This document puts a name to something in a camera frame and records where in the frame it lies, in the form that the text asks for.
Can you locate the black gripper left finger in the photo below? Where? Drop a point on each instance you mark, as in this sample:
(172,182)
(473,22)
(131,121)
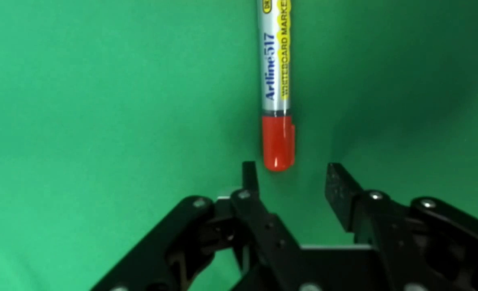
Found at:
(248,216)

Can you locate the green table cloth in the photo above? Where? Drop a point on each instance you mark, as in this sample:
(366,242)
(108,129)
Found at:
(113,108)

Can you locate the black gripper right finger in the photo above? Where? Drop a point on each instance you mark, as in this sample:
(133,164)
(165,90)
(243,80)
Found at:
(345,200)

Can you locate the silver marker pen red cap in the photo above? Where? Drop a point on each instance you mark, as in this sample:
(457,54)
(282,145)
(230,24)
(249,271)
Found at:
(277,140)

